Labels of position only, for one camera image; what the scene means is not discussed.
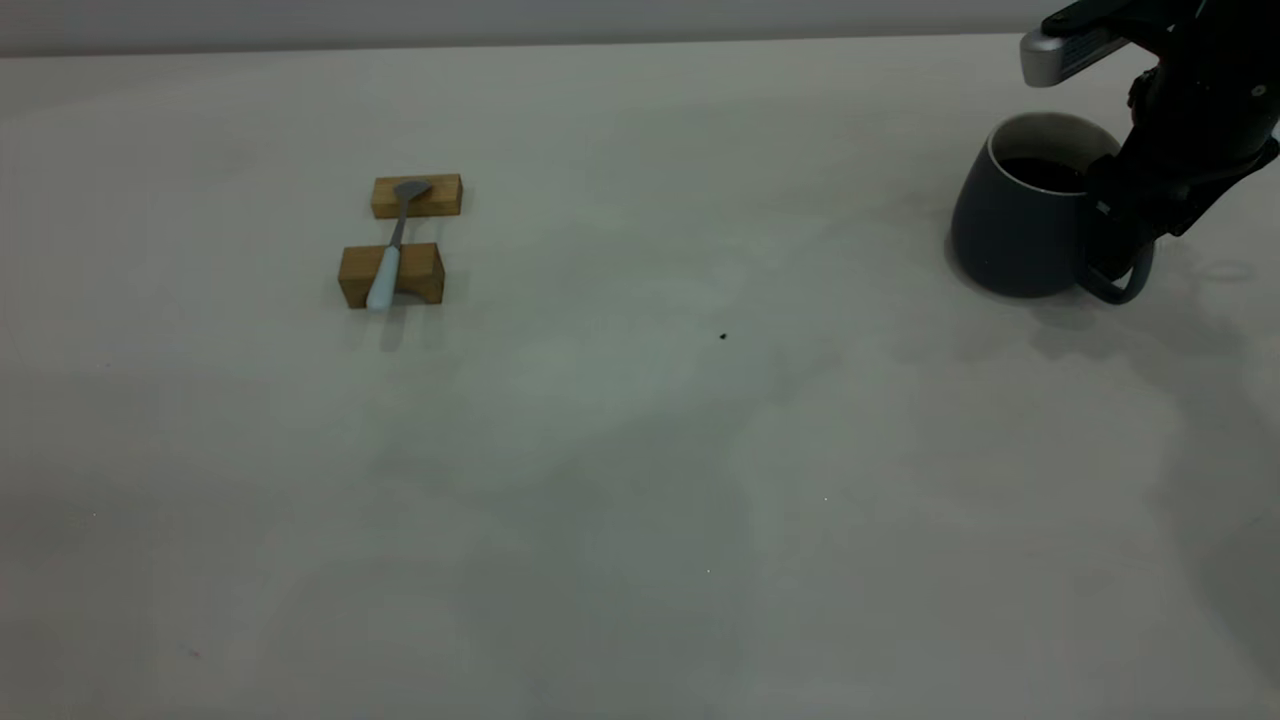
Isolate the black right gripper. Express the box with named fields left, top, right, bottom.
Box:
left=1086, top=0, right=1280, bottom=281

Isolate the dark grey ceramic mug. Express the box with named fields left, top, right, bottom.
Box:
left=949, top=112, right=1157, bottom=306

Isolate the spoon with pale blue handle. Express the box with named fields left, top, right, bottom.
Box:
left=366, top=179, right=434, bottom=311

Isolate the dark coffee liquid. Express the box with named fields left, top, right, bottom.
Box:
left=1000, top=157, right=1088, bottom=193

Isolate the rectangular wooden block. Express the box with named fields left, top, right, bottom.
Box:
left=371, top=174, right=464, bottom=220

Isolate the arched wooden block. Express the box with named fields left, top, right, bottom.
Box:
left=338, top=242, right=446, bottom=309

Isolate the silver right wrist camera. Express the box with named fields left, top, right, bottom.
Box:
left=1020, top=26, right=1136, bottom=89

